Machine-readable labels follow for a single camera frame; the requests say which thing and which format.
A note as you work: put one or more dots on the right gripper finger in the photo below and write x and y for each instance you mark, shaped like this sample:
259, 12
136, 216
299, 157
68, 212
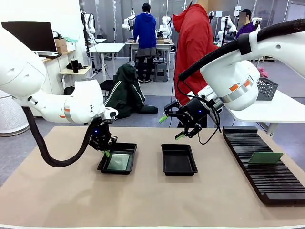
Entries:
163, 118
179, 136

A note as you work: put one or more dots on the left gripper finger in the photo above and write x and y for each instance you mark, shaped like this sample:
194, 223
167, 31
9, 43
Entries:
99, 147
112, 142

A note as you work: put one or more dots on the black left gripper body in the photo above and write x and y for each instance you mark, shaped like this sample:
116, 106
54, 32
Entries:
101, 134

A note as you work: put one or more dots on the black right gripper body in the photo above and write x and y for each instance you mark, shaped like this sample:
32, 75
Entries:
193, 114

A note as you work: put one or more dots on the green circuit board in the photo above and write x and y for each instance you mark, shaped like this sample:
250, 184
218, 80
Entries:
118, 162
265, 158

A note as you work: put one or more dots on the black ESD tray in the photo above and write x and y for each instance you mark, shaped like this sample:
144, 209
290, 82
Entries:
132, 157
178, 159

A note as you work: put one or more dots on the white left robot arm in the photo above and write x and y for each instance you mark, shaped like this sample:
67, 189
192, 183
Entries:
23, 66

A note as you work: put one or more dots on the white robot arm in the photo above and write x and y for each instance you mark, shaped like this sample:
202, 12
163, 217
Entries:
128, 22
227, 26
165, 26
257, 22

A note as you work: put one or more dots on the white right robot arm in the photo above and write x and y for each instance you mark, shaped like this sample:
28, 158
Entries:
233, 78

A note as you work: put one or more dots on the dark green jacket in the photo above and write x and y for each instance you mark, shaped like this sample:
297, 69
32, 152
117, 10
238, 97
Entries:
125, 95

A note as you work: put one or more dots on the grey step stool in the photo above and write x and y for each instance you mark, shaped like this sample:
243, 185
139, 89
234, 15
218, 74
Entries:
160, 71

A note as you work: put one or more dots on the black chair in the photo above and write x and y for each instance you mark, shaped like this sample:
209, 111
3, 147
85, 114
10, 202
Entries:
106, 84

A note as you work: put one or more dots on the black backpack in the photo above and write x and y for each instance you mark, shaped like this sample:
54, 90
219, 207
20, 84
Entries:
69, 90

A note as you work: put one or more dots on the small wood top table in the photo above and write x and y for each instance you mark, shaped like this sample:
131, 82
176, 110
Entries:
76, 71

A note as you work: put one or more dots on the person in red jacket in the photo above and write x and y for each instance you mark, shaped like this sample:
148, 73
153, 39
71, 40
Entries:
193, 43

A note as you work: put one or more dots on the black tumbler cup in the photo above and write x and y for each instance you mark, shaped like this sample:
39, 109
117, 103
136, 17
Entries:
75, 65

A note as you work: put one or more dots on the grey mesh basket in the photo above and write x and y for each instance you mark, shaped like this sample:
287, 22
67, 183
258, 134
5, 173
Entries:
267, 89

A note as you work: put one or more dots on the white cabinet wood top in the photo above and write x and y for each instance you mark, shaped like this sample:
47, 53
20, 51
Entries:
53, 71

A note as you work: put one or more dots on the white side table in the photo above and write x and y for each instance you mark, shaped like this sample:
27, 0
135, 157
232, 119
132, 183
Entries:
274, 109

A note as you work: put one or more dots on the pink cloth bundle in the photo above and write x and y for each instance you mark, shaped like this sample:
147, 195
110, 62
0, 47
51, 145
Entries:
262, 71

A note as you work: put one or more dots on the white standing desk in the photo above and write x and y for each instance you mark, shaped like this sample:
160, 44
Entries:
107, 47

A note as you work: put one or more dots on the black tripod stand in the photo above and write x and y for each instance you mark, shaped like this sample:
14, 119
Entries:
223, 31

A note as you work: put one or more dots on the person in blue hoodie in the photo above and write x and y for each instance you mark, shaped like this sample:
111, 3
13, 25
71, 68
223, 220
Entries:
144, 31

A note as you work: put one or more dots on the white air purifier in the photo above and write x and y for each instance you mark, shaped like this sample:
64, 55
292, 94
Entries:
12, 119

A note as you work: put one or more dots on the white storage box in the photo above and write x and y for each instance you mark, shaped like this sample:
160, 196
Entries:
71, 46

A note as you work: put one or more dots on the black keyboard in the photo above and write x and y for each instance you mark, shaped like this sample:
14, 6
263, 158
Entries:
51, 55

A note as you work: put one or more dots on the cardboard box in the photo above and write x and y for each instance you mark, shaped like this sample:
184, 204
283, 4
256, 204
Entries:
60, 45

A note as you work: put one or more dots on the black slotted board rack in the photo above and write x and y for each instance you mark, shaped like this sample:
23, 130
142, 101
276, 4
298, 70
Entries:
269, 181

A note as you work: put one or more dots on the person in purple hoodie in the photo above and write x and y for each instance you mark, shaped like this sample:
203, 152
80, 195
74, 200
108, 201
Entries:
245, 28

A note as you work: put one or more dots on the black computer monitor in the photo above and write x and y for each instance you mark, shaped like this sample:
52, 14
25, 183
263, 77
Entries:
35, 33

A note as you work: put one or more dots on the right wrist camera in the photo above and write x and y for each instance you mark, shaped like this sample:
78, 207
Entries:
209, 95

